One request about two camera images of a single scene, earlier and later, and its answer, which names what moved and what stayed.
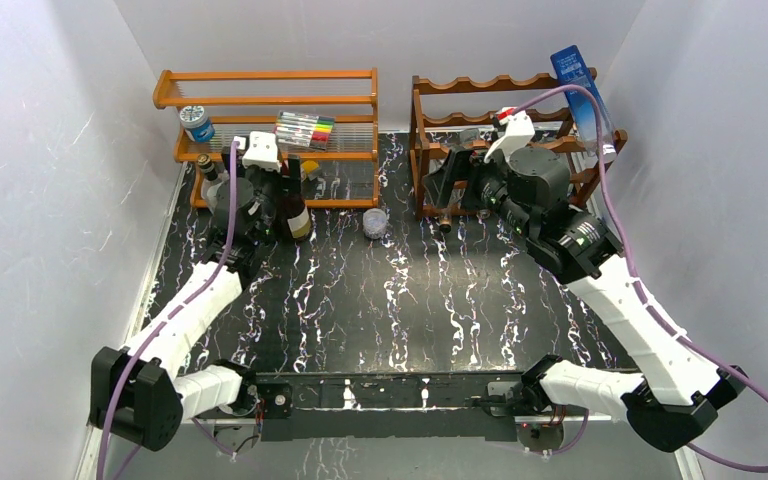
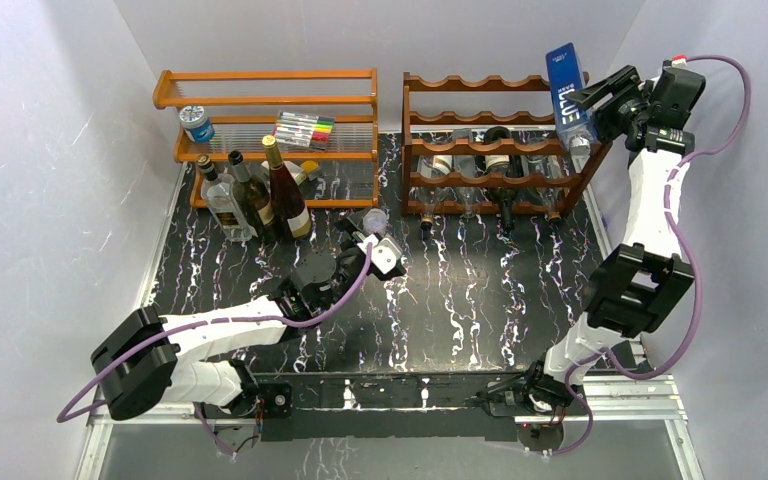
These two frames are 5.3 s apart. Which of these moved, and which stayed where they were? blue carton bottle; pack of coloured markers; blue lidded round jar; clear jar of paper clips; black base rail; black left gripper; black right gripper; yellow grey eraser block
Moved: black right gripper; blue carton bottle; black left gripper
Stayed: yellow grey eraser block; blue lidded round jar; black base rail; clear jar of paper clips; pack of coloured markers
